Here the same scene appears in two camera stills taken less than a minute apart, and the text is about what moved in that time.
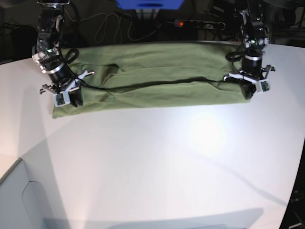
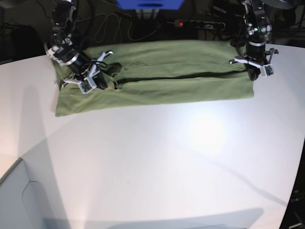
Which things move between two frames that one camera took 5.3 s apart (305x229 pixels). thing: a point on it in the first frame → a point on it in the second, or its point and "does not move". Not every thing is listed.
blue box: x=149 y=4 does not move
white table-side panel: x=28 y=198 does not move
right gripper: x=65 y=81 → x=84 y=68
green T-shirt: x=137 y=75 does not move
